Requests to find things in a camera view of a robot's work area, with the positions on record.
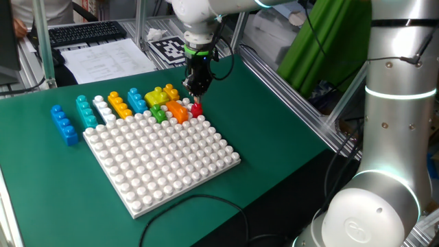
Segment orange curved block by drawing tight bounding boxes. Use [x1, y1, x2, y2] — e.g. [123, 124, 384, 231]
[165, 100, 189, 124]

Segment person's hand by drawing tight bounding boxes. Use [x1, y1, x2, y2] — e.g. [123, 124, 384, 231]
[12, 16, 29, 38]

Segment dark monitor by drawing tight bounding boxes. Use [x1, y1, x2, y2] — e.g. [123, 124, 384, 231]
[0, 0, 21, 86]

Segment white printed paper sheet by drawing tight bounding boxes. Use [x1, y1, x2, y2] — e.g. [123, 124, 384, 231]
[60, 38, 157, 85]

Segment blue three-stud block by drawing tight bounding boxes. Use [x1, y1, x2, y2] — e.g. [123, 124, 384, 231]
[127, 87, 149, 115]

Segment green two-stud block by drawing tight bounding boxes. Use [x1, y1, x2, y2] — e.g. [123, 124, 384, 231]
[150, 104, 168, 124]

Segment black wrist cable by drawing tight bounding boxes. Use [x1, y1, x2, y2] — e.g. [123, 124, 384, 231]
[205, 20, 236, 82]

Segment crumpled white tissue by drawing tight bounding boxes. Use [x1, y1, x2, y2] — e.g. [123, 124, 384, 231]
[146, 27, 168, 42]

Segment white studded baseplate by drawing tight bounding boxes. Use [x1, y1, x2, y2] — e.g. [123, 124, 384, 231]
[82, 97, 241, 220]

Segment small red block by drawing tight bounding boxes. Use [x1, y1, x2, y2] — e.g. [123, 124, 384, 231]
[190, 102, 204, 119]

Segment blue four-stud block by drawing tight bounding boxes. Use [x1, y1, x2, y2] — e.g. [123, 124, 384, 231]
[50, 104, 79, 147]

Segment orange-yellow four-stud block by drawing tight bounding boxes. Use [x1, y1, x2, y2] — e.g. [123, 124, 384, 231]
[107, 91, 134, 120]

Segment black white fiducial marker board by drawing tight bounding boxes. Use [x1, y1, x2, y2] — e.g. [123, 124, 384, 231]
[147, 35, 189, 65]

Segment orange-yellow two-stud block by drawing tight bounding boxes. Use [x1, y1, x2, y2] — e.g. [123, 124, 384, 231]
[163, 83, 180, 102]

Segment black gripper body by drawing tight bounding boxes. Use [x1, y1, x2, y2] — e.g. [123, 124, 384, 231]
[184, 53, 215, 91]

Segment black keyboard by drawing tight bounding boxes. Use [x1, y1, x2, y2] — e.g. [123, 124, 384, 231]
[29, 20, 128, 49]

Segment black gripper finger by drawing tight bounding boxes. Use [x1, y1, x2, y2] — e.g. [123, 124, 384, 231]
[198, 82, 211, 100]
[182, 77, 200, 104]

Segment black computer mouse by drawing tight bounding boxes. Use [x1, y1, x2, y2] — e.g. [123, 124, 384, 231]
[51, 47, 67, 68]

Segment person in white shirt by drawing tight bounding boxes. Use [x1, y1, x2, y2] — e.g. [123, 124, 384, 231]
[10, 0, 75, 27]

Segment black cable on table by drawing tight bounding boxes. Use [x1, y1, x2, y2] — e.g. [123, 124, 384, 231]
[139, 193, 292, 247]

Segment aluminium frame post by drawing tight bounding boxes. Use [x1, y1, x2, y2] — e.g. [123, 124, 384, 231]
[134, 0, 148, 49]
[325, 63, 370, 126]
[31, 0, 58, 89]
[230, 12, 250, 53]

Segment white four-stud block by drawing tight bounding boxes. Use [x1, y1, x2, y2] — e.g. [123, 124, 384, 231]
[92, 95, 117, 124]

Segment green table mat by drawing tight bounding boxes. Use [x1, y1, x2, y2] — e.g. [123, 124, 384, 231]
[0, 54, 330, 247]

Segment teal four-stud block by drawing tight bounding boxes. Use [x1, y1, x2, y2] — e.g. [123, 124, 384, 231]
[75, 95, 99, 130]

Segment lime yellow sloped block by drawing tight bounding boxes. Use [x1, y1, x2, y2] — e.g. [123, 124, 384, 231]
[144, 86, 170, 108]

